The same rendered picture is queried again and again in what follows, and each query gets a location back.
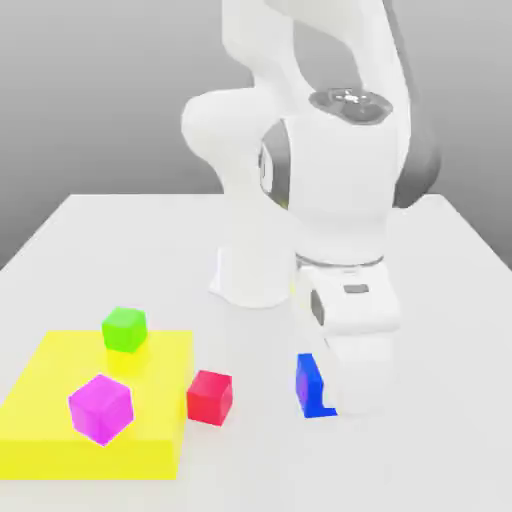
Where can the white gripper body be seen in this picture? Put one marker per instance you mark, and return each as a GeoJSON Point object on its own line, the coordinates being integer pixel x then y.
{"type": "Point", "coordinates": [362, 372]}

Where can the small blue cube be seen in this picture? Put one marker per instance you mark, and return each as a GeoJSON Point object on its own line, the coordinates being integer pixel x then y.
{"type": "Point", "coordinates": [308, 384]}

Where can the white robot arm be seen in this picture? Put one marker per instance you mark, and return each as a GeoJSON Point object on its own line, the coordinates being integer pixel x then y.
{"type": "Point", "coordinates": [340, 180]}

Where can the small red cube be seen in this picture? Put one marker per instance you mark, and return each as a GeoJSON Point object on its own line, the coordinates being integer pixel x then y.
{"type": "Point", "coordinates": [208, 396]}

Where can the small green cube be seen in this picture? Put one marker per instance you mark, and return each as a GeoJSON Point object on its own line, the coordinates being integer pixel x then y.
{"type": "Point", "coordinates": [124, 330]}

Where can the small magenta cube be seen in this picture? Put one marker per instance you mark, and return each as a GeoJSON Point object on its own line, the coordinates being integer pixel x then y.
{"type": "Point", "coordinates": [100, 408]}

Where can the large yellow box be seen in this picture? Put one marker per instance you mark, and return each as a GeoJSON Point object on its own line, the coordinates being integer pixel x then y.
{"type": "Point", "coordinates": [40, 448]}

